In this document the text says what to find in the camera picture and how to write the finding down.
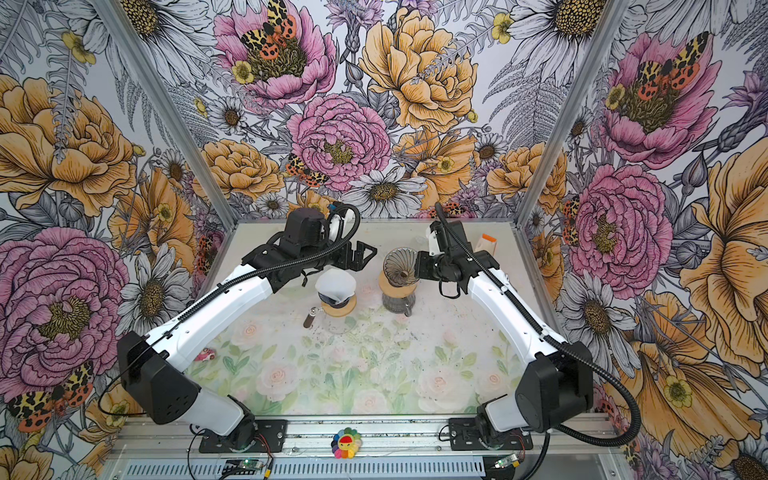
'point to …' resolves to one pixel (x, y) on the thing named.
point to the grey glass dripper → (399, 267)
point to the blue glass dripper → (332, 302)
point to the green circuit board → (251, 464)
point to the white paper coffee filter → (338, 284)
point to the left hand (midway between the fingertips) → (360, 256)
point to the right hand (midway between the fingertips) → (417, 274)
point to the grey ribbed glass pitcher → (399, 305)
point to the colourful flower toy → (346, 443)
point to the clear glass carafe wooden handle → (333, 324)
